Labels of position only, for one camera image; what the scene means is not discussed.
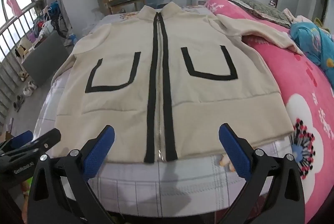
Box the pink hanging garment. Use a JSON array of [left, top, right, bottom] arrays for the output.
[[6, 0, 23, 17]]

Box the pink floral blanket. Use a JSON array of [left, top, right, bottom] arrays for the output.
[[205, 0, 334, 224]]

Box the pair of grey shoes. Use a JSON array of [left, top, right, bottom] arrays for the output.
[[13, 95, 25, 112]]

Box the pile of colourful clothes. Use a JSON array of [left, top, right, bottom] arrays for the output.
[[31, 1, 70, 39]]

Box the blue printed quilt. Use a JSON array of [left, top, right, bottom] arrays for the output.
[[290, 22, 334, 81]]

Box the bed with checked sheet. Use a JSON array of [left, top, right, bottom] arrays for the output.
[[34, 6, 277, 216]]

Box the cream zip jacket black trim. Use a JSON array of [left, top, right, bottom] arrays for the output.
[[51, 2, 304, 163]]

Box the grey-green patterned pillow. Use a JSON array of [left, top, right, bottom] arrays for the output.
[[230, 0, 291, 28]]

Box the metal railing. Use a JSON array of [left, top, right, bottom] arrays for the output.
[[0, 1, 39, 115]]

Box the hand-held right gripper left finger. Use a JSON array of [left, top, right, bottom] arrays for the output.
[[27, 125, 116, 224]]

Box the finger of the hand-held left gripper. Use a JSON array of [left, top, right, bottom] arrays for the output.
[[3, 128, 61, 158], [0, 131, 33, 151]]

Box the pair of white shoes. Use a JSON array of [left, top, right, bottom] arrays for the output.
[[23, 81, 37, 96]]

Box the green plastic bag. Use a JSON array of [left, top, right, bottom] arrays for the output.
[[22, 179, 33, 196]]

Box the pale floral cloth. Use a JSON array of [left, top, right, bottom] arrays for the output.
[[283, 8, 314, 24]]

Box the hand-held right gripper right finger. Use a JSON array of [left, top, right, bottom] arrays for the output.
[[219, 123, 306, 224]]

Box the grey storage box with clutter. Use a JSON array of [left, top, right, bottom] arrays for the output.
[[21, 31, 72, 87]]

